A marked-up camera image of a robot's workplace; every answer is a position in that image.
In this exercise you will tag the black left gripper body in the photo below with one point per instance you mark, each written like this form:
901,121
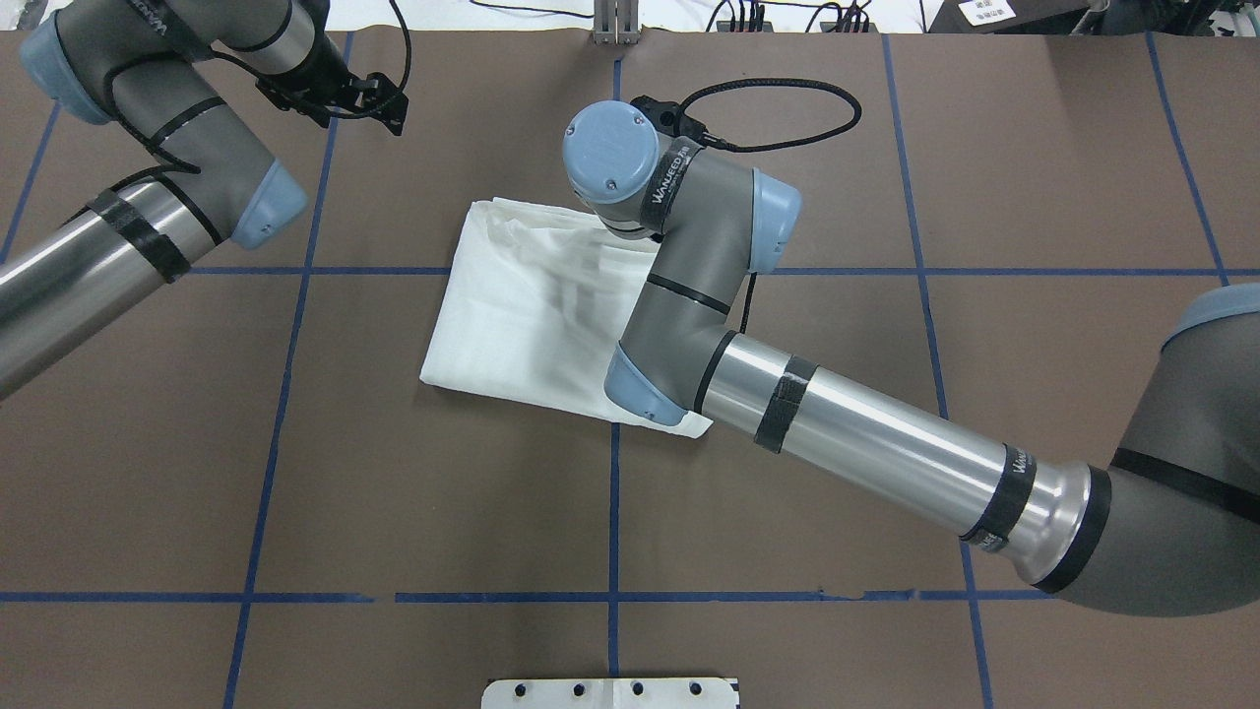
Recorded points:
317,61

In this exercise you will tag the white printed t-shirt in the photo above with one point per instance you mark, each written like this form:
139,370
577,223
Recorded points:
536,300

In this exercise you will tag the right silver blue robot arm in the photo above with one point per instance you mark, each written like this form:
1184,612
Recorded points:
1167,528

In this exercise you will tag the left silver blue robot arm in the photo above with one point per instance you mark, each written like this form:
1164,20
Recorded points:
210,180

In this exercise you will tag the aluminium frame post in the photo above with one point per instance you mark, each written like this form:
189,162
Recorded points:
616,22

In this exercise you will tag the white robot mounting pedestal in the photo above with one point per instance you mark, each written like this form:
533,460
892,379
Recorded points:
612,692

